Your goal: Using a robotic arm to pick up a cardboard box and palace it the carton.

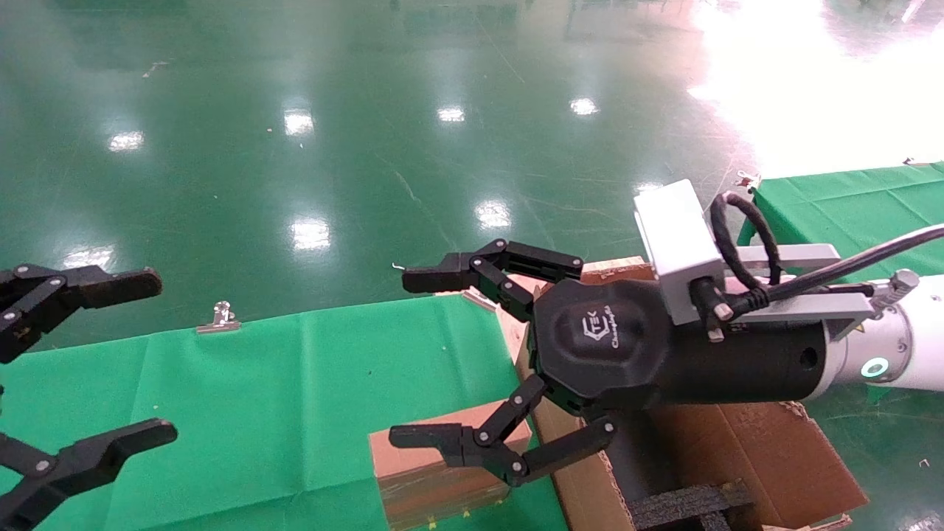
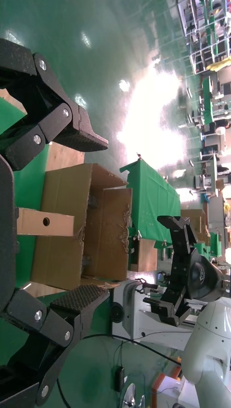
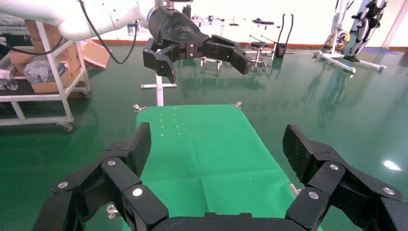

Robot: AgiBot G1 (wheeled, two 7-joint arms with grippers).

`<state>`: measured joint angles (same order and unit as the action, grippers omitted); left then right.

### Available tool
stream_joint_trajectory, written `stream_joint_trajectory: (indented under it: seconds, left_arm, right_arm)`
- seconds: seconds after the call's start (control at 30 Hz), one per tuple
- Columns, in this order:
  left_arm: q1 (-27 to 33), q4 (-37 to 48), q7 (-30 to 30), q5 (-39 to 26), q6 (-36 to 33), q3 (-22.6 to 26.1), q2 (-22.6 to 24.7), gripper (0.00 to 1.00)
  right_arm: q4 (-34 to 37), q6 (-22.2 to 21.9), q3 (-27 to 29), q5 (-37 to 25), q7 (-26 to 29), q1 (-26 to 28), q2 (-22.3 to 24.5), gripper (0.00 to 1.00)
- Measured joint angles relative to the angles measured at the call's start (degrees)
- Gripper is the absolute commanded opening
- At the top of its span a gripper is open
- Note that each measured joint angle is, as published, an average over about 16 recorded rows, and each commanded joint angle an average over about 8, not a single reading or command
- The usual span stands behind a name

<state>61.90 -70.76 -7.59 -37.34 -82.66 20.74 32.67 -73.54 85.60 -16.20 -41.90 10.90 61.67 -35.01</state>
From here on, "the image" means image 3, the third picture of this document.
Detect white shelving cart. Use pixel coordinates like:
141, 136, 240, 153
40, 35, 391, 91
0, 20, 91, 133

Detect clear plastic bag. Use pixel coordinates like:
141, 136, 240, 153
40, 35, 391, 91
23, 60, 59, 84

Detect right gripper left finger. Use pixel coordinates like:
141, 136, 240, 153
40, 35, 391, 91
32, 122, 169, 231

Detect brown cardboard box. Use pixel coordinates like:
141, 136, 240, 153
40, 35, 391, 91
64, 43, 81, 75
31, 68, 72, 94
25, 19, 66, 53
8, 46, 36, 73

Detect white table with black tray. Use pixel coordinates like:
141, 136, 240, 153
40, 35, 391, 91
248, 19, 275, 44

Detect flattened brown cardboard sheet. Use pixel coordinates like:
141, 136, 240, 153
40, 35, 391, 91
80, 39, 111, 70

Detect white metal frame rig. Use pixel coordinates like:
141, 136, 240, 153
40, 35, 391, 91
314, 0, 388, 75

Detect black exoskeleton legs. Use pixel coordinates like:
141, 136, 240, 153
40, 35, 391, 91
344, 0, 389, 63

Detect clear glass jar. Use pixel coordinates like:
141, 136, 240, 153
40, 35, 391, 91
3, 76, 18, 91

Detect black round stool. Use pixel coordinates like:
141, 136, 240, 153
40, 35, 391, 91
250, 41, 269, 71

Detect yellow wheel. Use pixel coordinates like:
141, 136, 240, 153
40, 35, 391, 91
334, 30, 351, 50

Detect white T-shaped floor stand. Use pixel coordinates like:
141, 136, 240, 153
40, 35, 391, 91
140, 71, 178, 107

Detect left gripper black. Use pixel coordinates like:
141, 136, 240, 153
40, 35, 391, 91
142, 5, 252, 84

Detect black box with hoses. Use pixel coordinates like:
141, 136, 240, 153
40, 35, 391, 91
274, 13, 294, 59

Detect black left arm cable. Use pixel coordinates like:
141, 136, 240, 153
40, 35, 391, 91
78, 0, 139, 65

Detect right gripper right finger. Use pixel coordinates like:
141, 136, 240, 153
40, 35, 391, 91
282, 123, 408, 231

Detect green table cloth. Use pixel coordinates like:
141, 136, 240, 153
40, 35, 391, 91
121, 104, 322, 231

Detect white cluttered work table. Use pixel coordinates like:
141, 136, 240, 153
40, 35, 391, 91
191, 15, 246, 39

